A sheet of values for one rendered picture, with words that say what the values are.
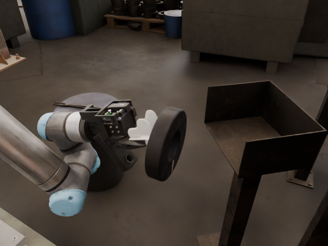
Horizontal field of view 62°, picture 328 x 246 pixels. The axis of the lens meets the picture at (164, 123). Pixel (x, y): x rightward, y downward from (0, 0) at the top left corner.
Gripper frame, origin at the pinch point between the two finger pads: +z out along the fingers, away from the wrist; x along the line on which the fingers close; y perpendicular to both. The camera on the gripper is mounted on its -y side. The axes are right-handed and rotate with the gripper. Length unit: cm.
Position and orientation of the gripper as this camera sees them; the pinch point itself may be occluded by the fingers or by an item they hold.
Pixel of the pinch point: (167, 136)
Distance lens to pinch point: 56.5
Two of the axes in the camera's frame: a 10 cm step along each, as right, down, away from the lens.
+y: -2.4, -8.5, -4.6
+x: 4.0, -5.2, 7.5
